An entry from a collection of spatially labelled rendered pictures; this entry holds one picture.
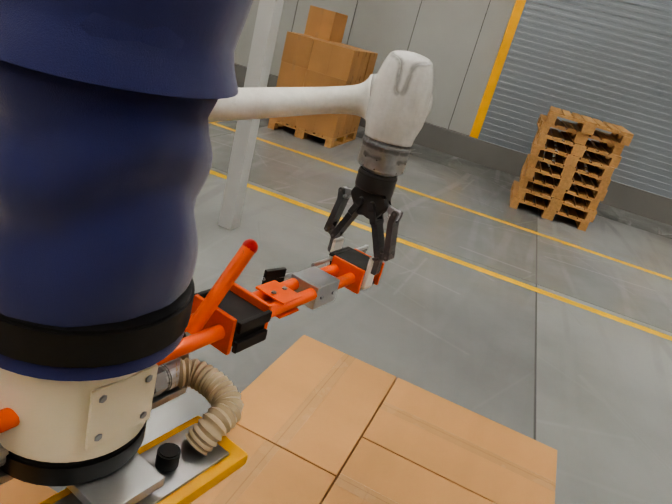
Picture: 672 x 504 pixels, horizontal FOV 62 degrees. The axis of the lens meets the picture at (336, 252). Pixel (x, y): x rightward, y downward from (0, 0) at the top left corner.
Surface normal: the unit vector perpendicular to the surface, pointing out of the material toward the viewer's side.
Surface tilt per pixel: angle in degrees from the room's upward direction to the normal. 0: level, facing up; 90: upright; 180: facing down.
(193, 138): 76
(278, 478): 0
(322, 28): 90
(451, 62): 90
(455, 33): 90
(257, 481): 0
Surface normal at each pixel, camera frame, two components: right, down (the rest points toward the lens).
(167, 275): 0.77, 0.50
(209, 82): 0.90, 0.09
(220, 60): 0.97, 0.11
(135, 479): 0.25, -0.89
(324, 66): -0.33, 0.29
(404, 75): -0.11, 0.13
